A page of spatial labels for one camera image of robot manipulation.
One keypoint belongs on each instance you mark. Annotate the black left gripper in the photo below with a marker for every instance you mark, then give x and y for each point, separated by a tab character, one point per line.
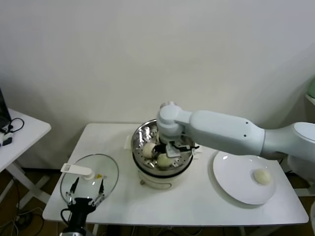
82	205

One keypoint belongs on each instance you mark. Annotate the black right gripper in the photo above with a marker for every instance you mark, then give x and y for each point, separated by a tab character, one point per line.
165	147

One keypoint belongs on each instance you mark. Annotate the white steamed baozi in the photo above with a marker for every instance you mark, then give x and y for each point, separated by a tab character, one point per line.
148	150
164	161
262	176

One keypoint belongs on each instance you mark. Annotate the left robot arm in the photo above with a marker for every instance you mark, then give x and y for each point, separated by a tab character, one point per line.
77	223

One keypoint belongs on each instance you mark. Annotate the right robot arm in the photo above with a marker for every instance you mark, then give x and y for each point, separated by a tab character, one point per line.
221	132

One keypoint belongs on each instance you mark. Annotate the steel steamer basket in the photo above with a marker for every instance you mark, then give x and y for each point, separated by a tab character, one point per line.
140	137

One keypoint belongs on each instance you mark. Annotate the white round plate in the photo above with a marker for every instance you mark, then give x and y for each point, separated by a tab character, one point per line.
229	177

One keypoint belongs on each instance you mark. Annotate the white side table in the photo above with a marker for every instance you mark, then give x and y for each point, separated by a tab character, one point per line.
29	132

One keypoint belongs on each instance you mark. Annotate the small black adapter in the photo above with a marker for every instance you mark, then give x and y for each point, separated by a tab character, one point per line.
8	141

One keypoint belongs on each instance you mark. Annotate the black laptop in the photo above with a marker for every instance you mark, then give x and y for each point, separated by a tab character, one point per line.
3	110

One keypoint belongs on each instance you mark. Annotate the white furniture foot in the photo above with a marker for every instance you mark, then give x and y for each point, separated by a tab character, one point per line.
311	186

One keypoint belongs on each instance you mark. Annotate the white shelf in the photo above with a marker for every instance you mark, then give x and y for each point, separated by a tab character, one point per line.
310	99

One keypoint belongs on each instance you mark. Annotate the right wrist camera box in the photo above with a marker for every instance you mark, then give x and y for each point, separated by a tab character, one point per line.
173	150

